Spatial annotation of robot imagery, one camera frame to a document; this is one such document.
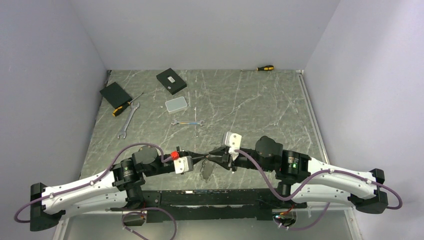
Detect flat black box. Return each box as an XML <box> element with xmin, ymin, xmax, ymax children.
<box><xmin>99</xmin><ymin>82</ymin><xmax>133</xmax><ymax>109</ymax></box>

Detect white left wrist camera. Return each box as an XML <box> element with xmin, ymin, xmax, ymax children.
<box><xmin>170</xmin><ymin>151</ymin><xmax>194</xmax><ymax>174</ymax></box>

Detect yellow black screwdriver at back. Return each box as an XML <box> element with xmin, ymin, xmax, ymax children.
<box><xmin>241</xmin><ymin>65</ymin><xmax>275</xmax><ymax>72</ymax></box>

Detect yellow black screwdriver at left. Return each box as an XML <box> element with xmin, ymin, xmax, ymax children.
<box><xmin>112</xmin><ymin>92</ymin><xmax>144</xmax><ymax>117</ymax></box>

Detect small silver open-end wrench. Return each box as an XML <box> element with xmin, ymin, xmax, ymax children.
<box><xmin>171</xmin><ymin>119</ymin><xmax>206</xmax><ymax>126</ymax></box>

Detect yellow black screwdriver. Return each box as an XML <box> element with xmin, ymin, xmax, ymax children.
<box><xmin>112</xmin><ymin>92</ymin><xmax>144</xmax><ymax>117</ymax></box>
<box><xmin>241</xmin><ymin>65</ymin><xmax>275</xmax><ymax>72</ymax></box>

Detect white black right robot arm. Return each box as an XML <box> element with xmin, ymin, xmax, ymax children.
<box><xmin>208</xmin><ymin>134</ymin><xmax>389</xmax><ymax>214</ymax></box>

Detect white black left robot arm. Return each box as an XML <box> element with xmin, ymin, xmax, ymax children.
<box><xmin>29</xmin><ymin>145</ymin><xmax>207</xmax><ymax>232</ymax></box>

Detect black box with white label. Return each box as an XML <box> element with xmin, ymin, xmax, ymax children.
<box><xmin>156</xmin><ymin>68</ymin><xmax>188</xmax><ymax>95</ymax></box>

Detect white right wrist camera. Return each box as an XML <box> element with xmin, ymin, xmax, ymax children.
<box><xmin>223</xmin><ymin>131</ymin><xmax>242</xmax><ymax>161</ymax></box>

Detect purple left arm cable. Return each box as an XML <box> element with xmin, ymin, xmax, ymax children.
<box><xmin>13</xmin><ymin>142</ymin><xmax>178</xmax><ymax>240</ymax></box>

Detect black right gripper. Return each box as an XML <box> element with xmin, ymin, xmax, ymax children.
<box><xmin>207</xmin><ymin>145</ymin><xmax>274</xmax><ymax>172</ymax></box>

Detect large silver combination wrench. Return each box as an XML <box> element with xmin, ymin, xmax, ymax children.
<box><xmin>117</xmin><ymin>102</ymin><xmax>140</xmax><ymax>140</ymax></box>

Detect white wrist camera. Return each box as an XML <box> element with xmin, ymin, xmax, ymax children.
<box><xmin>223</xmin><ymin>131</ymin><xmax>242</xmax><ymax>161</ymax></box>
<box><xmin>170</xmin><ymin>151</ymin><xmax>194</xmax><ymax>174</ymax></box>

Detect translucent white plastic box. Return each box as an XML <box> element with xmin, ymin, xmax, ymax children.
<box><xmin>165</xmin><ymin>96</ymin><xmax>188</xmax><ymax>114</ymax></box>

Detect metal oval key organizer plate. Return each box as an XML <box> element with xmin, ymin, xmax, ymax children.
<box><xmin>200</xmin><ymin>159</ymin><xmax>216</xmax><ymax>182</ymax></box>

